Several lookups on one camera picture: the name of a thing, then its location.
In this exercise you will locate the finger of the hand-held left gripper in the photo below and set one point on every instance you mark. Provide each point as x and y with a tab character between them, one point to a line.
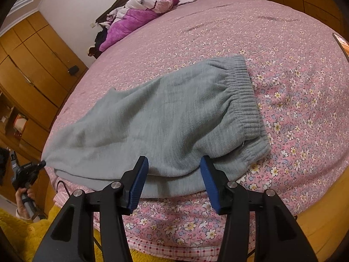
42	164

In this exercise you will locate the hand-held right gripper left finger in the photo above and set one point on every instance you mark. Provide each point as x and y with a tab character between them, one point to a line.
138	178

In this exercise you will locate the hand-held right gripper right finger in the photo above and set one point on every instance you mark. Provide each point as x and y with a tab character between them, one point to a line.
208	180

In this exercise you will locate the grey pants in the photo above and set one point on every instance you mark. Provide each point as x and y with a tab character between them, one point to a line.
163	120

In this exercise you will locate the person's left hand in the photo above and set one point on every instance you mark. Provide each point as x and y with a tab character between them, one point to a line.
24	200

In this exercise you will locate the wooden wardrobe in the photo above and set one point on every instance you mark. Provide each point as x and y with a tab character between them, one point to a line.
30	87

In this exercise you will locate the black power adapter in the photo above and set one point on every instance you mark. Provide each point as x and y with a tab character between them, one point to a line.
73	70

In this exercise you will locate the pink floral bed sheet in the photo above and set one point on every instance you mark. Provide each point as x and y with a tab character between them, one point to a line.
207	68

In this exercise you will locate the dark clothes pile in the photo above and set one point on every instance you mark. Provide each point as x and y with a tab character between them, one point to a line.
98	41

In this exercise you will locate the purple and white quilt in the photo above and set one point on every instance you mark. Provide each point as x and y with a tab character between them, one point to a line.
136	12

